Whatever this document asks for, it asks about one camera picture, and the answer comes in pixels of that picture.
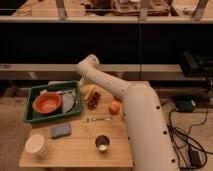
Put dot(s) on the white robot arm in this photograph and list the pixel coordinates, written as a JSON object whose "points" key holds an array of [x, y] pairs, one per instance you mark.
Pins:
{"points": [[149, 138]]}

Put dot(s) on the red bowl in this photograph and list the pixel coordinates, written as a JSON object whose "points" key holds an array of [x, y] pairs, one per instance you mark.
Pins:
{"points": [[47, 104]]}

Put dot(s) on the yellow corn cob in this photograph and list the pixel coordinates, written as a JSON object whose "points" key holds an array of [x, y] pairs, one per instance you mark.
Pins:
{"points": [[89, 92]]}

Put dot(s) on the orange fruit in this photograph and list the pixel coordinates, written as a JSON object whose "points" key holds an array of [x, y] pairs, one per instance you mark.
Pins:
{"points": [[114, 108]]}

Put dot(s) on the metal fork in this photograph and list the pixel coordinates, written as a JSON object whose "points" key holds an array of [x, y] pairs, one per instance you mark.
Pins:
{"points": [[93, 119]]}

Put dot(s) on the grey plate in tray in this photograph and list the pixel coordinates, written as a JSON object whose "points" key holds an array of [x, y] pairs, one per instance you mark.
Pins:
{"points": [[68, 102]]}

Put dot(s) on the utensil in tray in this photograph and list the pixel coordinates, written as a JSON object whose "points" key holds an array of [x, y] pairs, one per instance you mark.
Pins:
{"points": [[59, 92]]}

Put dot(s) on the metal cup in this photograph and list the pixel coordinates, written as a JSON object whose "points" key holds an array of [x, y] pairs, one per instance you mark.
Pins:
{"points": [[102, 143]]}

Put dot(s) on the blue sponge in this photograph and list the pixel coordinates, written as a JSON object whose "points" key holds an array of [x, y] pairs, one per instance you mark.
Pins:
{"points": [[60, 130]]}

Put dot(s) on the green plastic dish tray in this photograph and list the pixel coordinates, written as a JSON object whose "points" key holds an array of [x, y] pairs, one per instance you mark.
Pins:
{"points": [[34, 118]]}

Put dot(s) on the stack of white bowls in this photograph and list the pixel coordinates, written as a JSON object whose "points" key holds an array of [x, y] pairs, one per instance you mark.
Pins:
{"points": [[36, 145]]}

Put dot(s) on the black power adapter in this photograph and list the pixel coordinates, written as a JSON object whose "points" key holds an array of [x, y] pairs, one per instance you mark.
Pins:
{"points": [[194, 158]]}

